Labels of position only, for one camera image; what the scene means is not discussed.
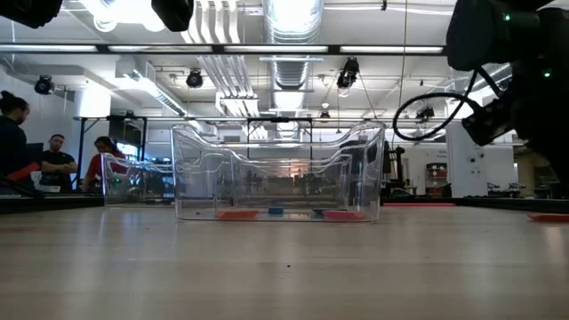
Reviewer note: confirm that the pink pen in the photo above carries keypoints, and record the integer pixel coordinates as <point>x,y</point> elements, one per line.
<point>418,205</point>

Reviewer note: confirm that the clear plastic bin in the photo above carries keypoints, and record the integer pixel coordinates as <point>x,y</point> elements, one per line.
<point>311,178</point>
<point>138,182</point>
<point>200,178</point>

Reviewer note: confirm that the pink eraser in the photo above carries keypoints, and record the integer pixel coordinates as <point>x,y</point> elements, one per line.
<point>344,215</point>

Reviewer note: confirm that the red eraser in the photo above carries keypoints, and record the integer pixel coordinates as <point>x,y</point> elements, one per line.
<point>236,215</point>

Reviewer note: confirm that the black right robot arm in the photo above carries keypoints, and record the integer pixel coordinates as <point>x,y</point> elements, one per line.
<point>498,31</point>

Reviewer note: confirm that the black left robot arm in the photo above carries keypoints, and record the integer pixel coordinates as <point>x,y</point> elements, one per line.
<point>26,11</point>

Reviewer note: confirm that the red storage shelf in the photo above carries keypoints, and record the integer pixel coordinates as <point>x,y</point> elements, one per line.
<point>433,180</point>

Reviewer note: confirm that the black equipment stand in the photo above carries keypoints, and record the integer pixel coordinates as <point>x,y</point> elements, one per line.
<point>398,169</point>

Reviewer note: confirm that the person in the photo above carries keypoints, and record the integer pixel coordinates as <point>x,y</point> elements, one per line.
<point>100,162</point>
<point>58,164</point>
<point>11,142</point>

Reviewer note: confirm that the red and black tool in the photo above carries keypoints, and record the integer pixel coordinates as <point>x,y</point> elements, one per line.
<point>22,172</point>

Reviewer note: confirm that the black ceiling camera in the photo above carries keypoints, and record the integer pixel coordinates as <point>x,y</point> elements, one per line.
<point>44,85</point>
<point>425,112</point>
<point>349,71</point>
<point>194,79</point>

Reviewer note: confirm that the black background rig frame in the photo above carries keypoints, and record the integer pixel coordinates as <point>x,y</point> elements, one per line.
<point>120,117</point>
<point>280,119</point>

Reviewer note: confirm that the silver air duct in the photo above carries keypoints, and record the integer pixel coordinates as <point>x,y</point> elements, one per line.
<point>291,66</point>

